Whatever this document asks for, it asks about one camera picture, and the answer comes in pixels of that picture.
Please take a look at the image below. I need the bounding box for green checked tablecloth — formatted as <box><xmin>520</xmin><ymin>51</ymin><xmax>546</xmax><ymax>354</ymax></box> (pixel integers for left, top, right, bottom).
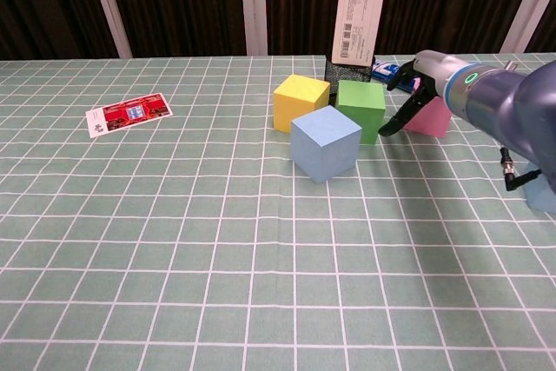
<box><xmin>0</xmin><ymin>54</ymin><xmax>556</xmax><ymax>371</ymax></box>

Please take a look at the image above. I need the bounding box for black arm cable with connector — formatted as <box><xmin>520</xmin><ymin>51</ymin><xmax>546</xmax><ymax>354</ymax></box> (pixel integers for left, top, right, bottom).
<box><xmin>499</xmin><ymin>147</ymin><xmax>544</xmax><ymax>192</ymax></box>

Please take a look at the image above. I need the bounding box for white cardboard carton box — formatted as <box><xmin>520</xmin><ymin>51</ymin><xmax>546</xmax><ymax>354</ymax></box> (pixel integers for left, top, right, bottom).
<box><xmin>330</xmin><ymin>0</ymin><xmax>388</xmax><ymax>68</ymax></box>

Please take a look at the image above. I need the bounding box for blue white toothpaste tube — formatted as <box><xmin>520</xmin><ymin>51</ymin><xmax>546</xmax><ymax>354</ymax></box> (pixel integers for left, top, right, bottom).
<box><xmin>371</xmin><ymin>56</ymin><xmax>416</xmax><ymax>93</ymax></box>

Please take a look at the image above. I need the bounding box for green foam cube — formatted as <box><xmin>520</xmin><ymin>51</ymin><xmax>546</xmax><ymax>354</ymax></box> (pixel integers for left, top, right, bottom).
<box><xmin>334</xmin><ymin>79</ymin><xmax>387</xmax><ymax>146</ymax></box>

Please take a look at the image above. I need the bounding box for pink foam cube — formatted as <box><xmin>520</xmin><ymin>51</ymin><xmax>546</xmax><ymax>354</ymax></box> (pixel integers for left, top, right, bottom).
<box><xmin>403</xmin><ymin>77</ymin><xmax>453</xmax><ymax>139</ymax></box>

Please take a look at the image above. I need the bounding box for yellow foam cube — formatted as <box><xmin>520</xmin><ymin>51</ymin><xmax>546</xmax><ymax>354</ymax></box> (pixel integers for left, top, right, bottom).
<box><xmin>273</xmin><ymin>74</ymin><xmax>331</xmax><ymax>135</ymax></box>

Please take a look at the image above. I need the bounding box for red white printed card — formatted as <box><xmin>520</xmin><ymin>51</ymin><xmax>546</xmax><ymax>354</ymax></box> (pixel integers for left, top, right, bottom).
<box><xmin>85</xmin><ymin>92</ymin><xmax>175</xmax><ymax>139</ymax></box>

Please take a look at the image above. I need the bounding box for white partition frame post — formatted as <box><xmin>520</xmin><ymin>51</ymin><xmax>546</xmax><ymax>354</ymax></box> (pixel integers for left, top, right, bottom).
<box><xmin>239</xmin><ymin>0</ymin><xmax>268</xmax><ymax>57</ymax></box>
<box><xmin>499</xmin><ymin>0</ymin><xmax>556</xmax><ymax>54</ymax></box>
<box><xmin>83</xmin><ymin>0</ymin><xmax>134</xmax><ymax>59</ymax></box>

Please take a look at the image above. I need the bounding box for light blue foam cube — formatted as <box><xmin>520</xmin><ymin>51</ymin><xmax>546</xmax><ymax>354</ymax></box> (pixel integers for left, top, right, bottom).
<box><xmin>523</xmin><ymin>161</ymin><xmax>556</xmax><ymax>215</ymax></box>
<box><xmin>289</xmin><ymin>104</ymin><xmax>363</xmax><ymax>183</ymax></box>

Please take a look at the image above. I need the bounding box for black mesh pen holder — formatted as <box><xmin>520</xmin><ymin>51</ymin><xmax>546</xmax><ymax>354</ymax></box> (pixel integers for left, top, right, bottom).
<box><xmin>324</xmin><ymin>54</ymin><xmax>375</xmax><ymax>95</ymax></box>

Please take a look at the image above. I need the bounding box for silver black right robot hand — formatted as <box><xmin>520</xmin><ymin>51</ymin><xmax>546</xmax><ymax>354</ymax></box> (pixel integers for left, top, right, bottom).
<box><xmin>377</xmin><ymin>50</ymin><xmax>458</xmax><ymax>137</ymax></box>

